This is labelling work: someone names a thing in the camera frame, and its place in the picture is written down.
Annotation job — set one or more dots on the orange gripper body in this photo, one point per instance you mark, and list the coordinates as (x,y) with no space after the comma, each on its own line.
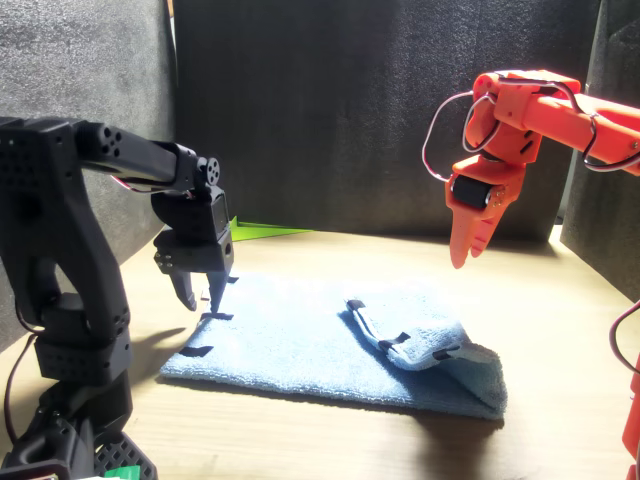
(470,192)

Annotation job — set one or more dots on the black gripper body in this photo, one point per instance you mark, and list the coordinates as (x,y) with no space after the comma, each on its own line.
(195,252)

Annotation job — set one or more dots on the light blue towel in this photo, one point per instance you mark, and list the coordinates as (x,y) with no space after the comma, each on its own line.
(290,345)

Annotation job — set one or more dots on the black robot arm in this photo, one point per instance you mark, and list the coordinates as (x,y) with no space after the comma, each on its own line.
(55,225)

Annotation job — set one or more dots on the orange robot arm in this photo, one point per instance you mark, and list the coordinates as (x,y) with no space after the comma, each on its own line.
(565,120)

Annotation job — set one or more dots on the grey foam panel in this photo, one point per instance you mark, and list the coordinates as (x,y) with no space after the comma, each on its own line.
(325,100)
(615,225)
(75,60)

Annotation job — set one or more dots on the green table clamp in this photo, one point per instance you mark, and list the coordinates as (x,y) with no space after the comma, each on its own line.
(122,472)

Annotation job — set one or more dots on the lime green plastic bracket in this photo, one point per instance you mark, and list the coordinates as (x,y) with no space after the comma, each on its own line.
(270,232)

